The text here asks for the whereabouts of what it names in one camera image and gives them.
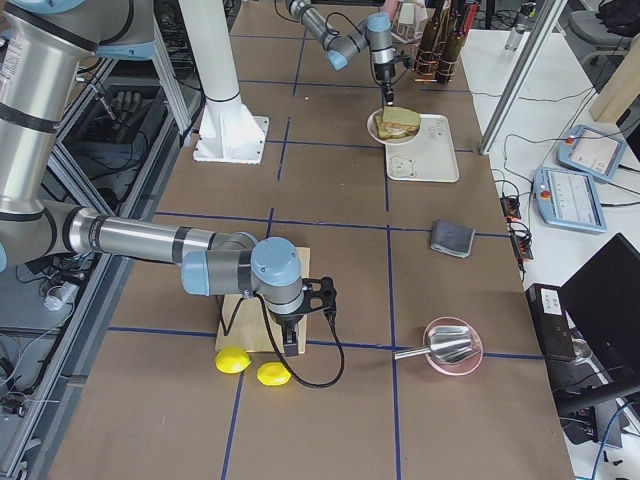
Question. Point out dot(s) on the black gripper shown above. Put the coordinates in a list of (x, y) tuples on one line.
[(383, 75), (286, 321)]

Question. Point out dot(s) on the bread slice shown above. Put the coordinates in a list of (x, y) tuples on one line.
[(391, 133), (393, 116)]

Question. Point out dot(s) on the white bear tray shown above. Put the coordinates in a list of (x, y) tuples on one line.
[(428, 156)]

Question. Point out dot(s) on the dark glass bottle upper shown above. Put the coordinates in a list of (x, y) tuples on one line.
[(435, 30)]

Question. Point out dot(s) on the dark glass bottle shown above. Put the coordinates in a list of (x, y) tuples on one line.
[(435, 30), (455, 21)]

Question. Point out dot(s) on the dark glass bottle lower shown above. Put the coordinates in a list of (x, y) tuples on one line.
[(455, 21)]

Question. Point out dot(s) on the wooden cutting board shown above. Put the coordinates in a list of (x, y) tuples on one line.
[(248, 331)]

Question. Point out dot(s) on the yellow lemon half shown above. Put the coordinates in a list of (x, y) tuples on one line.
[(273, 374)]

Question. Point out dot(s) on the yellow lemon whole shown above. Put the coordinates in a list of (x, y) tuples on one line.
[(232, 360)]

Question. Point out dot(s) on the metal scoop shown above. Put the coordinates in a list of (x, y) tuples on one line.
[(446, 345)]

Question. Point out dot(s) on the grey folded cloth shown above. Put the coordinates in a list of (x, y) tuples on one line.
[(452, 239)]

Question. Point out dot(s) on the pink bowl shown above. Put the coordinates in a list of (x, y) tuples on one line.
[(464, 367)]

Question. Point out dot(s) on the teach pendant far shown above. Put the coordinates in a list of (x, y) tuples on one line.
[(592, 151)]

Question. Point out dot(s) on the teach pendant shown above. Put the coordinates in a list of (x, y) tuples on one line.
[(568, 199), (592, 151)]

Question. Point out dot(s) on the teach pendant near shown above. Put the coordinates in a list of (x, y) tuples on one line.
[(568, 199)]

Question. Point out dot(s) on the black laptop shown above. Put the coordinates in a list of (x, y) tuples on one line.
[(602, 300)]

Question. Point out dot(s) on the copper wire bottle rack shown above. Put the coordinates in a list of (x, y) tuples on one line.
[(434, 66)]

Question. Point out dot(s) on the aluminium frame post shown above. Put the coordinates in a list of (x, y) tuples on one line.
[(549, 15)]

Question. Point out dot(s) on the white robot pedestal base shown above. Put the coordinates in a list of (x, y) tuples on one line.
[(228, 132)]

